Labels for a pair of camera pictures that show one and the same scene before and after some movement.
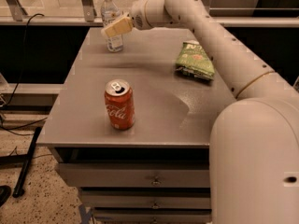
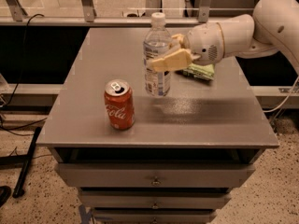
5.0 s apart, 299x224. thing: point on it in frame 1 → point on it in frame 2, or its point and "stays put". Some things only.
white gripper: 137,16 → 204,42
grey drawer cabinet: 156,172 stays put
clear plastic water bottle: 110,14 → 157,43
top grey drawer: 134,175 stays put
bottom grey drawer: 150,217 stays put
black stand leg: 25,160 stays put
